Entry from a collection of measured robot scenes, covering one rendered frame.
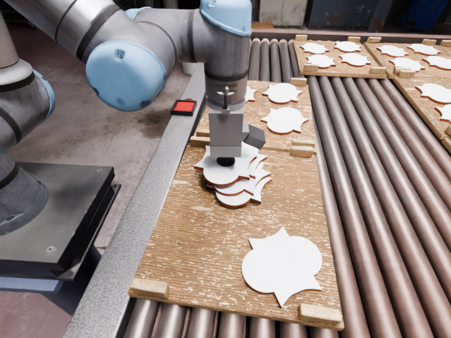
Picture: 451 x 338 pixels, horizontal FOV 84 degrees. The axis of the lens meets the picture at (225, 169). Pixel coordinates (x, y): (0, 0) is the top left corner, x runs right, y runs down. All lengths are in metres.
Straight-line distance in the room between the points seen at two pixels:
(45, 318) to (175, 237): 1.22
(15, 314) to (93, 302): 1.25
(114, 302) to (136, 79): 0.37
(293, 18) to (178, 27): 4.98
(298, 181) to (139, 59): 0.46
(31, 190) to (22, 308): 1.18
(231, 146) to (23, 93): 0.41
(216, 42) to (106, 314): 0.47
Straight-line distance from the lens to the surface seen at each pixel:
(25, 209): 0.63
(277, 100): 0.91
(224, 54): 0.41
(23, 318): 1.73
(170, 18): 0.43
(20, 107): 0.63
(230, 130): 0.47
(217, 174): 0.54
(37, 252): 0.59
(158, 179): 0.66
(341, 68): 1.27
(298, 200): 0.59
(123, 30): 0.32
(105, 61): 0.30
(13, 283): 0.68
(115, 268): 0.55
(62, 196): 0.66
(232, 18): 0.40
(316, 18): 5.48
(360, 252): 0.58
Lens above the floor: 1.38
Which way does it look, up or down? 44 degrees down
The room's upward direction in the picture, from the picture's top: straight up
